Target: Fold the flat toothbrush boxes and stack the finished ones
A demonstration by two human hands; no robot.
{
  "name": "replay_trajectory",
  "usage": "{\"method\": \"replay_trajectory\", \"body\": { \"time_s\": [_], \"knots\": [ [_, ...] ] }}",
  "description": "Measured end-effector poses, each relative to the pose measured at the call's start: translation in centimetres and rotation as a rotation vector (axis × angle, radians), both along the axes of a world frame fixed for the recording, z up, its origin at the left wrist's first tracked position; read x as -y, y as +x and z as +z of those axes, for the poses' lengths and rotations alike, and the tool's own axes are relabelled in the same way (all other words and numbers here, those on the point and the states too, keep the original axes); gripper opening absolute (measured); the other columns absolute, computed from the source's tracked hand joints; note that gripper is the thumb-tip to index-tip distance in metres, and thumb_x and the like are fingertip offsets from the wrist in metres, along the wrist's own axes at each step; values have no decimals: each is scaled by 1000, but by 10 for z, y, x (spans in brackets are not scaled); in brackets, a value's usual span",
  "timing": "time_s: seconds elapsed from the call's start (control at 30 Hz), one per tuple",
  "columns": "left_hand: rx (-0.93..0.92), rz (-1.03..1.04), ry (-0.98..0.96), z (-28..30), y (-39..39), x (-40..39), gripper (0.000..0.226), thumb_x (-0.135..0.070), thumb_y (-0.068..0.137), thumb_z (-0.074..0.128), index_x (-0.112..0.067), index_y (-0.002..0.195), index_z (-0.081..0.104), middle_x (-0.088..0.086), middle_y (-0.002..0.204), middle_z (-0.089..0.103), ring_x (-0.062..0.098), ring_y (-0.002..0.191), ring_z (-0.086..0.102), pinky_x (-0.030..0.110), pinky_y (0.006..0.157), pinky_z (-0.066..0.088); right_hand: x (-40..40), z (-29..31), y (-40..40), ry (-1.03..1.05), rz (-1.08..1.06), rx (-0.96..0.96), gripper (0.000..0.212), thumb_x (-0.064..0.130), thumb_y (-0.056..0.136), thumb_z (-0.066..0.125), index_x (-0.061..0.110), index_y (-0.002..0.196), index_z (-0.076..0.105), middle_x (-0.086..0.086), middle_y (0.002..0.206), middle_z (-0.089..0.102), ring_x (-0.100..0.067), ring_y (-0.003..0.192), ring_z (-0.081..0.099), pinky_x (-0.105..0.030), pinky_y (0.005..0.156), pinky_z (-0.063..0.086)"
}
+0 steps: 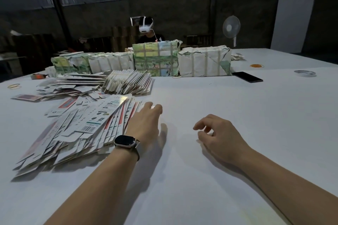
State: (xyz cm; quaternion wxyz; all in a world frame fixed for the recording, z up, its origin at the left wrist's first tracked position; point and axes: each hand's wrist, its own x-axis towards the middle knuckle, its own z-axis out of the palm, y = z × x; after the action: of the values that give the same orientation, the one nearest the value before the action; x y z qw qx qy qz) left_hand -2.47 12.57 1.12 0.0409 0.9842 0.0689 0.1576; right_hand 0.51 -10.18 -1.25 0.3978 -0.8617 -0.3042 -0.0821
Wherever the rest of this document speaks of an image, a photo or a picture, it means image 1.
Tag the small white paper stack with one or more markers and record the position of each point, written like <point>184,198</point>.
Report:
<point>238,56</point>

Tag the grey band wristwatch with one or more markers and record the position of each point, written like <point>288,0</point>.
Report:
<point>125,141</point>

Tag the white standing fan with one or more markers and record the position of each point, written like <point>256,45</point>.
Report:
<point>231,26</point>

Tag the dark wooden chair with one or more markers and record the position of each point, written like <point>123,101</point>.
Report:
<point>196,41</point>

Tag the fanned stack of white cartons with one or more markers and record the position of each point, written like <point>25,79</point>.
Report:
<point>126,82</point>

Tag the white tape roll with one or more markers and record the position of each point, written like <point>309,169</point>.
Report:
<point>296,73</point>

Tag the person's left forearm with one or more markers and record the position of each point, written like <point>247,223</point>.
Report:
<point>92,193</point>

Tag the pile of cartons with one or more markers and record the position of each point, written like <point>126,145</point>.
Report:
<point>79,124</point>

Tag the small orange tape roll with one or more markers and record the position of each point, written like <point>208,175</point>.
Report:
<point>256,66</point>

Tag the white head-mounted camera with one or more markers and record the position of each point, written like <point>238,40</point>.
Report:
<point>145,27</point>

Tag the row of white wrapped bundles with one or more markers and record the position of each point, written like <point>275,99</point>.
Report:
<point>92,63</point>

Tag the person's left hand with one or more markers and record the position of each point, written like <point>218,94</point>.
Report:
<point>143,124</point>

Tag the white board panel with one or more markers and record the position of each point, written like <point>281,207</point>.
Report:
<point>294,17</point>

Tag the person's right forearm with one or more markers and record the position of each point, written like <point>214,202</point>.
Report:
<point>293,193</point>

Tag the black smartphone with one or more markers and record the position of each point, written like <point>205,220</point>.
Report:
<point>247,77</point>

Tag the green printed wrapped bundle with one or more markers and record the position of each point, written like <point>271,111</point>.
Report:
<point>157,58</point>

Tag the person's right hand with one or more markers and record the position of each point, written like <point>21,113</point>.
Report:
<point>227,140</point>

